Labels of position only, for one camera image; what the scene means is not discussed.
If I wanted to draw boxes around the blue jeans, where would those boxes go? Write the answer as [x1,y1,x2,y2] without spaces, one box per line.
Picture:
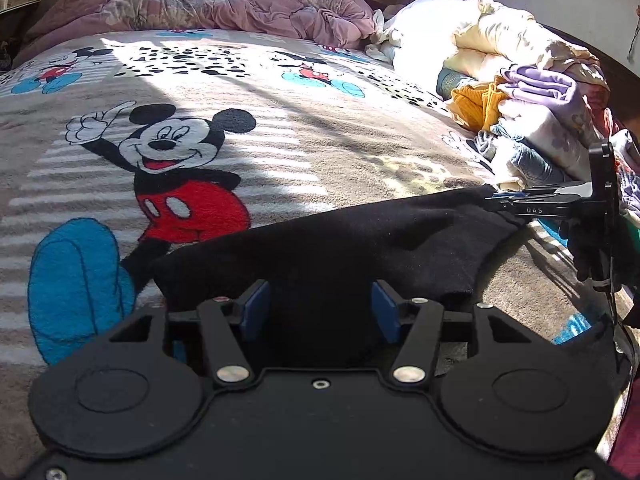
[508,138,571,189]

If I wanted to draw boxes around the white floral cloth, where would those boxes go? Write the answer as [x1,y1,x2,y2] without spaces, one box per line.
[492,100,612,183]

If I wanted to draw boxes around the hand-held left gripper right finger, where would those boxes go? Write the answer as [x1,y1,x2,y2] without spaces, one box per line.
[370,279,534,387]

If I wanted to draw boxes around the purple garment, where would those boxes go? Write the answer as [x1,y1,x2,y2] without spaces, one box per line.
[500,63,594,137]

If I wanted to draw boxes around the pink floral quilt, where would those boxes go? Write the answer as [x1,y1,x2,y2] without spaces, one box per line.
[12,0,379,67]

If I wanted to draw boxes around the dark red cloth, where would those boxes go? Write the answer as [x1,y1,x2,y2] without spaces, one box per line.
[607,378,640,480]

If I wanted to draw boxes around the black cable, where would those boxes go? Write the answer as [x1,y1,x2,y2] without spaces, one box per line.
[604,278,640,391]

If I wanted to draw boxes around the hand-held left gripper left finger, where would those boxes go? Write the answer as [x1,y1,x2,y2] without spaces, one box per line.
[108,279,274,387]

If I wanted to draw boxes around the pile of mixed clothes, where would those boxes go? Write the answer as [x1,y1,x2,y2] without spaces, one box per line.
[365,0,610,92]

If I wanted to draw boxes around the cartoon mouse printed blanket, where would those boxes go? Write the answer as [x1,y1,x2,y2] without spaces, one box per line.
[0,28,632,480]

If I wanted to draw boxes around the yellow garment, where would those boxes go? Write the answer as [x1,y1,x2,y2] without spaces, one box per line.
[445,76,509,134]

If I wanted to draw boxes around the dark bedside table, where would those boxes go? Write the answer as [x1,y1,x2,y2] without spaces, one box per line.
[0,0,42,72]

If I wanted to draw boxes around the teal cloth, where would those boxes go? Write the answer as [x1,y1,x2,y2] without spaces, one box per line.
[436,68,473,102]

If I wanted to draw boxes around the black garment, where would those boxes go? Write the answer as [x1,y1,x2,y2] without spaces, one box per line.
[150,185,532,367]

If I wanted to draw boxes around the person's right hand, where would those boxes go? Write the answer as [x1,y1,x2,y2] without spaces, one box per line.
[559,214,607,283]

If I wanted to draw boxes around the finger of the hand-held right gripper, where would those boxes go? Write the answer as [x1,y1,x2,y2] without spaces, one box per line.
[483,198,594,222]
[492,182,594,202]

